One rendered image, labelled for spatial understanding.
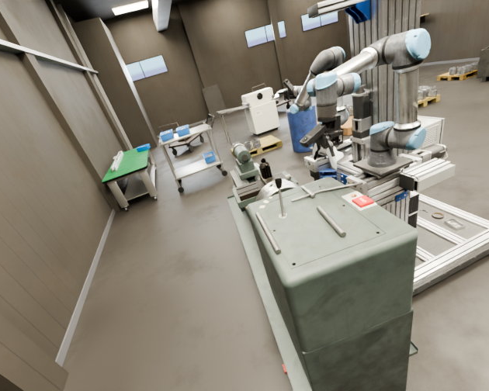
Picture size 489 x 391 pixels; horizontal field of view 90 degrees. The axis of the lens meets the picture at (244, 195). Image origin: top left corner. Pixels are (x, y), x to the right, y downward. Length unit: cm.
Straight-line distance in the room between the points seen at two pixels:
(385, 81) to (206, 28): 1141
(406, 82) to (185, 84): 1139
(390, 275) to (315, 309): 29
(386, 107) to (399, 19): 44
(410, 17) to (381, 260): 133
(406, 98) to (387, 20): 49
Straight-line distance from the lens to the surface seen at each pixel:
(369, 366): 143
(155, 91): 1230
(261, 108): 708
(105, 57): 1027
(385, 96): 175
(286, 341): 154
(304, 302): 90
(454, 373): 216
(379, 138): 154
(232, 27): 1304
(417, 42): 135
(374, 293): 104
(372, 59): 139
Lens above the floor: 187
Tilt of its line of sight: 27 degrees down
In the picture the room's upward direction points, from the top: 17 degrees counter-clockwise
